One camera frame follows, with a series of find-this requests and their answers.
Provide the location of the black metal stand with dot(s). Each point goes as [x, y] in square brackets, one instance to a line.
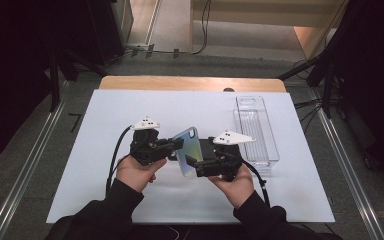
[55, 86]
[326, 86]

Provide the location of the clear plastic tray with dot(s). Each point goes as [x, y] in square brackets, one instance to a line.
[263, 140]

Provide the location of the light wooden furniture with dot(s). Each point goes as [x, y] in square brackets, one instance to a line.
[263, 13]

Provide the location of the metal floor rail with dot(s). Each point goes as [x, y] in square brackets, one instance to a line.
[30, 173]
[350, 166]

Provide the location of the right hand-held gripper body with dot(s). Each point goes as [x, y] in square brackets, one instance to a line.
[226, 163]

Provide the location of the black curtain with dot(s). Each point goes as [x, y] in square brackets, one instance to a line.
[10, 66]
[373, 83]

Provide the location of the dark cabinet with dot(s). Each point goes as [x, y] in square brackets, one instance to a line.
[110, 30]

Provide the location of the person's left hand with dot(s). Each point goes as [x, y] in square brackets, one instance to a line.
[135, 175]

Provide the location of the person's right hand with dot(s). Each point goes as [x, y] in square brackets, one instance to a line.
[238, 190]

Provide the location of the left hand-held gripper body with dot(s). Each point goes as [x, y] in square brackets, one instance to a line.
[146, 146]

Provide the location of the iridescent phone case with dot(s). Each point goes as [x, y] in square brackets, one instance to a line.
[190, 150]

